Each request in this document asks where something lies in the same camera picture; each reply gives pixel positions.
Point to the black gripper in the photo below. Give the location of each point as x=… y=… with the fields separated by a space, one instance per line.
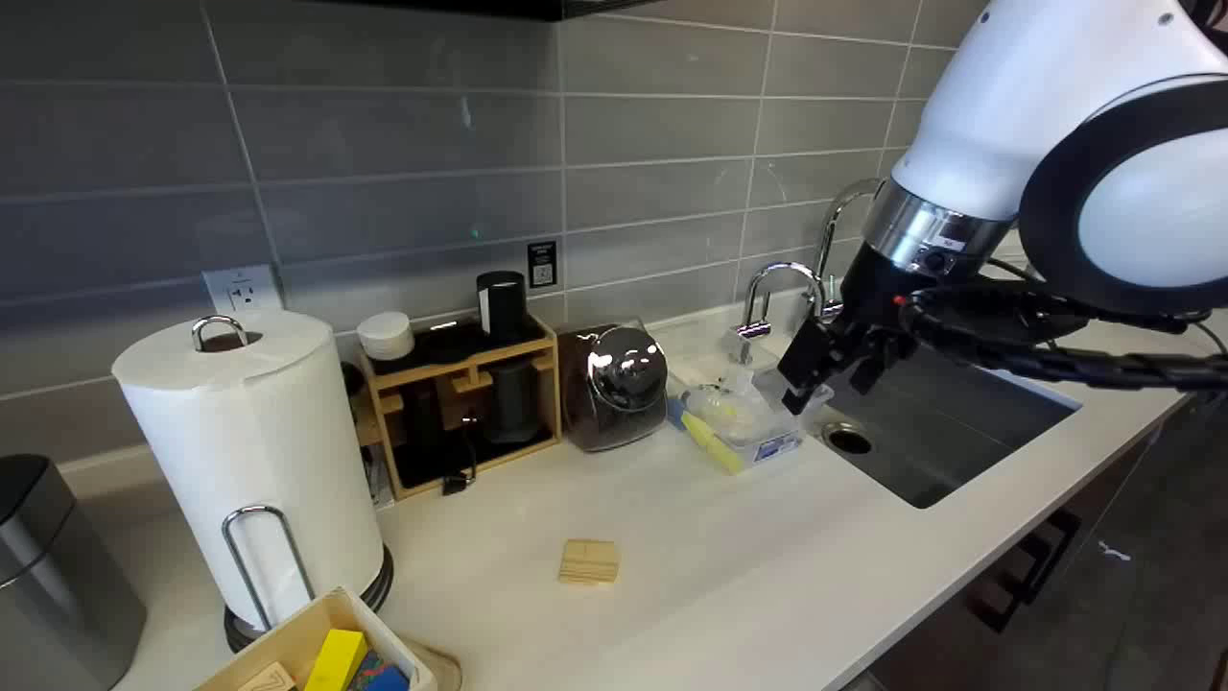
x=878 y=307

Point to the white paper towel roll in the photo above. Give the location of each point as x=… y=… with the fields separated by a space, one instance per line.
x=255 y=434

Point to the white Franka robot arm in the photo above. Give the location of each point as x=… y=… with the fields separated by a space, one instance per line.
x=1024 y=89

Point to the small chrome faucet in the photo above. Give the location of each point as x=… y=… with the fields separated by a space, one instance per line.
x=754 y=329

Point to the clear plastic container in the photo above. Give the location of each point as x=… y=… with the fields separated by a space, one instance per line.
x=754 y=415

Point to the stainless steel sink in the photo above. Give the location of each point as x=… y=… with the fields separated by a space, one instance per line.
x=944 y=429

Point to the tall chrome faucet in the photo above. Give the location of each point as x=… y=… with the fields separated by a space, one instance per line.
x=833 y=233

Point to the yellow sponge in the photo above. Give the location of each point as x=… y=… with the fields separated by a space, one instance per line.
x=710 y=442

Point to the small square wooden coaster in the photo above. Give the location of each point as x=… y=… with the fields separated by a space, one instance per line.
x=590 y=562

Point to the black cylinder canister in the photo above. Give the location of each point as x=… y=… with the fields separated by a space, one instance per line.
x=517 y=400

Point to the black cup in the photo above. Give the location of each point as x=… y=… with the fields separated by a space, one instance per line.
x=499 y=307

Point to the wooden organizer rack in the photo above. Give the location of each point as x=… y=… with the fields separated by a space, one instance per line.
x=456 y=366

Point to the white round container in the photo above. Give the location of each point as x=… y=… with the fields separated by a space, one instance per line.
x=387 y=334

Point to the blue toy block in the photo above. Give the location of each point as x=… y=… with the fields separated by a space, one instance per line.
x=383 y=676

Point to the yellow toy block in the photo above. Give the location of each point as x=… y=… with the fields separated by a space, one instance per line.
x=335 y=657

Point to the natural wood toy block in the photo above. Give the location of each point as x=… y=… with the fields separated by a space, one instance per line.
x=265 y=676

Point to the black wall outlet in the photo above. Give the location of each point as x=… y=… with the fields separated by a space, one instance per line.
x=541 y=264

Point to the white wall outlet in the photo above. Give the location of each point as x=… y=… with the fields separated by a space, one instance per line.
x=245 y=289

